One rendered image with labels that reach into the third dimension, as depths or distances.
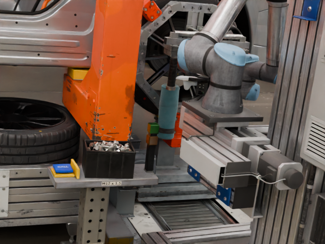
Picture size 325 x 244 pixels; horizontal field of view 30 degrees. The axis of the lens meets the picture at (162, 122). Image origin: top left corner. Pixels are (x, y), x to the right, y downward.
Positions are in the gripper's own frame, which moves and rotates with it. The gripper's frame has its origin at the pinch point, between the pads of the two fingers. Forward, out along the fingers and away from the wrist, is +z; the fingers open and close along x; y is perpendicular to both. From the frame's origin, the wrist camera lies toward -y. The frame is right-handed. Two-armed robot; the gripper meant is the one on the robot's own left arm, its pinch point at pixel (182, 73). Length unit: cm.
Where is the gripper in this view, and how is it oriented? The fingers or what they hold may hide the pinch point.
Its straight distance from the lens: 271.9
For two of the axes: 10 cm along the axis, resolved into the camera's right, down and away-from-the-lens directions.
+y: -1.1, 9.6, 2.7
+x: 3.9, -2.0, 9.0
